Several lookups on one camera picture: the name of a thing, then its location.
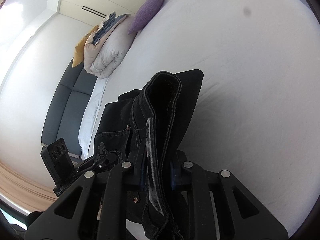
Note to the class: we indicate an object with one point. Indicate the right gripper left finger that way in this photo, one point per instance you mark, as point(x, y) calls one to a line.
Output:
point(93, 207)

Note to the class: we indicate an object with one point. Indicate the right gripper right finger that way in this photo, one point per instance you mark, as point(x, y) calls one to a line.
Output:
point(219, 206)

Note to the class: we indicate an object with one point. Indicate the black denim pants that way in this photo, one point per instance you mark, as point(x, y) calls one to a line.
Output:
point(152, 120)

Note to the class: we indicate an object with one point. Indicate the dark grey headboard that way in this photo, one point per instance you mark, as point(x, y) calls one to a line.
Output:
point(67, 108)

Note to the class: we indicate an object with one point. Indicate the mustard yellow pillow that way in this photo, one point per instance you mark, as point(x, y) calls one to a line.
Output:
point(78, 56)

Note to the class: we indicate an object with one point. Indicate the white bed mattress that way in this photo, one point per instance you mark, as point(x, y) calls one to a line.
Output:
point(258, 110)

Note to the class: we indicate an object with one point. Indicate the folded beige duvet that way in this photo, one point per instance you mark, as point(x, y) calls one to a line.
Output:
point(104, 57)

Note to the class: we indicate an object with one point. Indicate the folded blue grey garment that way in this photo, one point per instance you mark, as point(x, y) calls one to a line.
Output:
point(109, 22)

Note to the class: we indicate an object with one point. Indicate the purple pillow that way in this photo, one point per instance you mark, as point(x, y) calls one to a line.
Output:
point(144, 15)

